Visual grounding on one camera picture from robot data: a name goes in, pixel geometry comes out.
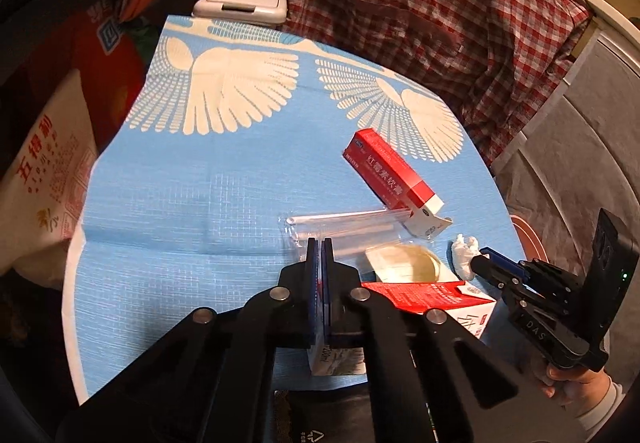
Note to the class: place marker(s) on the red plaid shirt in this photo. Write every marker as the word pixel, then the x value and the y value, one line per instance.
pixel 375 23

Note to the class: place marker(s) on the grey cloth cover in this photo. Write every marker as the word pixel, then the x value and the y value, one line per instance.
pixel 590 148

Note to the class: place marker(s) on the white printed rice sack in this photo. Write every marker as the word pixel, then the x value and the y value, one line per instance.
pixel 45 173

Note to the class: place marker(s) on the dark foil packet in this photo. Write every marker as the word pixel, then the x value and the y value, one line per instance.
pixel 340 415

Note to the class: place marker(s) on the person's right hand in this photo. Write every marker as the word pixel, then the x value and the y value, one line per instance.
pixel 570 383

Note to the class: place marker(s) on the round clear plastic lid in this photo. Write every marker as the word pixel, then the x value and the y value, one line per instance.
pixel 405 265

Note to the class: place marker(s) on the blue wing print tablecloth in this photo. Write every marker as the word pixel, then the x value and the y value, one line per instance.
pixel 200 183

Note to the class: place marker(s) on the pink plastic bucket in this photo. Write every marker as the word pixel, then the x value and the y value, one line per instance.
pixel 530 238

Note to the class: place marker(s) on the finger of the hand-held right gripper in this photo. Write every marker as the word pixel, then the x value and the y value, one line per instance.
pixel 497 257
pixel 492 273

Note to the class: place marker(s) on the white tissue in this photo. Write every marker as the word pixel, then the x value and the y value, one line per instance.
pixel 465 255

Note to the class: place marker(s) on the clear plastic packet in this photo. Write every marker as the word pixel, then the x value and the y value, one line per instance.
pixel 345 228

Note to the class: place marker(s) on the white red milk carton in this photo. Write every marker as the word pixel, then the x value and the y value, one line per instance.
pixel 450 298

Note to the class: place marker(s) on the red printed sack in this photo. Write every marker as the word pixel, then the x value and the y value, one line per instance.
pixel 100 63

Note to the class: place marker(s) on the red white medicine box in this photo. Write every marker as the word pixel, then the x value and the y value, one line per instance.
pixel 395 173

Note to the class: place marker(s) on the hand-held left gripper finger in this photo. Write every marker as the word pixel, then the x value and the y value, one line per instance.
pixel 327 293
pixel 315 293

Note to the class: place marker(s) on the person's right forearm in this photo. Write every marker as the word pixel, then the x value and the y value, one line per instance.
pixel 600 408

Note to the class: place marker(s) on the white appliance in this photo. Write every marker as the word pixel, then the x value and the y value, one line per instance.
pixel 615 23

